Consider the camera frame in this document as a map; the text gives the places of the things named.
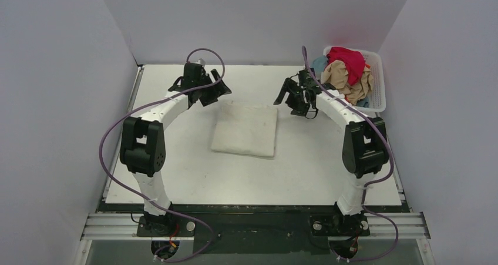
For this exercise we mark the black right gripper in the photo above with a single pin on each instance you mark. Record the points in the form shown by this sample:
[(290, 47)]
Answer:
[(296, 101)]

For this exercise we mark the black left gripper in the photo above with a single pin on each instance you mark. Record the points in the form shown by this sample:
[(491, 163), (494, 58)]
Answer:
[(209, 93)]

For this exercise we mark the cream white t shirt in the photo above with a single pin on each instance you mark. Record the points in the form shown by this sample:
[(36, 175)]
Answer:
[(243, 129)]

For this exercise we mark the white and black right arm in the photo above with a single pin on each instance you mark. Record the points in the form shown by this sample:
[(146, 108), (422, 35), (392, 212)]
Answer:
[(363, 150)]

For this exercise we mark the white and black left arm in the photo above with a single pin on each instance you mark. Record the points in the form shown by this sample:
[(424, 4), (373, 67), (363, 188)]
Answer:
[(143, 146)]

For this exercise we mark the teal blue t shirt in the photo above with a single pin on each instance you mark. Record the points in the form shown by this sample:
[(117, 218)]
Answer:
[(319, 64)]

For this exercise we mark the tan beige t shirt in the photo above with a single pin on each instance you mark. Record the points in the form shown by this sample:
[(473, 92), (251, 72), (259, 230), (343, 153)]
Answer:
[(337, 75)]

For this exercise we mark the magenta red t shirt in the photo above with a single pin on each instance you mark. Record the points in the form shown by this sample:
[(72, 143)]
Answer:
[(353, 61)]

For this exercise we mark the white plastic laundry basket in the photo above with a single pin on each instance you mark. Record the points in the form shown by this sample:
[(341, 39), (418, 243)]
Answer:
[(376, 100)]

